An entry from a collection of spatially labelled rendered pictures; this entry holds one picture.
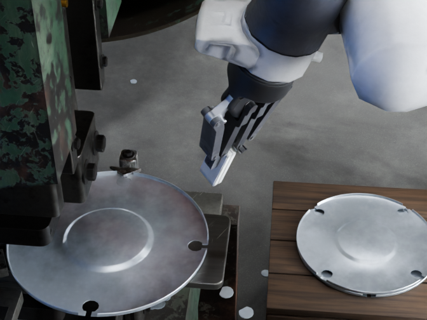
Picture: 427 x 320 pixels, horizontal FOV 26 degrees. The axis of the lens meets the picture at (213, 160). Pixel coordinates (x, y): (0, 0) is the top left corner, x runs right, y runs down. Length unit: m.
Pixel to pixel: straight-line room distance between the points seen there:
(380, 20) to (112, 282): 0.57
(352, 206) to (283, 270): 0.24
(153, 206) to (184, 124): 1.44
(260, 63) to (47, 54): 0.22
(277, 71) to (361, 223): 1.05
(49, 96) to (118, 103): 1.96
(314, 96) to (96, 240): 1.70
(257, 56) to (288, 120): 1.88
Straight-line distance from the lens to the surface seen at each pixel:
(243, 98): 1.03
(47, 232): 1.23
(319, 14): 0.92
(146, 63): 3.09
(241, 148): 1.14
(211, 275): 1.29
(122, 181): 1.44
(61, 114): 1.02
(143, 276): 1.29
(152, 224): 1.37
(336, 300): 1.85
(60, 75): 1.01
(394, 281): 1.89
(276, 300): 1.84
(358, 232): 1.97
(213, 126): 1.03
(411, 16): 0.91
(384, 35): 0.89
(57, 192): 1.21
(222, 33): 0.97
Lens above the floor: 1.73
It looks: 40 degrees down
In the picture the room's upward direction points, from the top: straight up
